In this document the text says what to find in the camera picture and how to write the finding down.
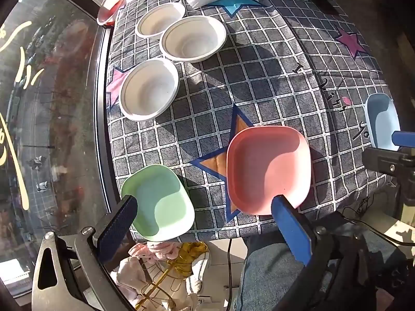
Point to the pink square plate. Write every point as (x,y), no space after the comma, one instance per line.
(259,168)

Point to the blue square plate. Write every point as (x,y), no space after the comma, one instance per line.
(379,120)

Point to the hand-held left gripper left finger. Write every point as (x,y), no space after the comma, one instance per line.
(116,225)

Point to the grey checked star-print cloth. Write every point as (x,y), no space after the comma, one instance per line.
(259,87)

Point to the person's jeans leg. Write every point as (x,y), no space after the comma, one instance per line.
(266,272)

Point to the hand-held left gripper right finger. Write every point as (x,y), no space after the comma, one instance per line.
(291,230)

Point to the pink fluffy cloth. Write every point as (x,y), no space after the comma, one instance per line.
(146,252)

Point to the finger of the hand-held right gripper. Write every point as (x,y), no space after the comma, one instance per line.
(402,137)
(385,163)

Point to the white paper bowl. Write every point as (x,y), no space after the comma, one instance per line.
(194,39)
(159,19)
(149,90)

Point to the green square plate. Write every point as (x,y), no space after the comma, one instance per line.
(155,194)

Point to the red plastic basin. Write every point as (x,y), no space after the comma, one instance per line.
(112,3)

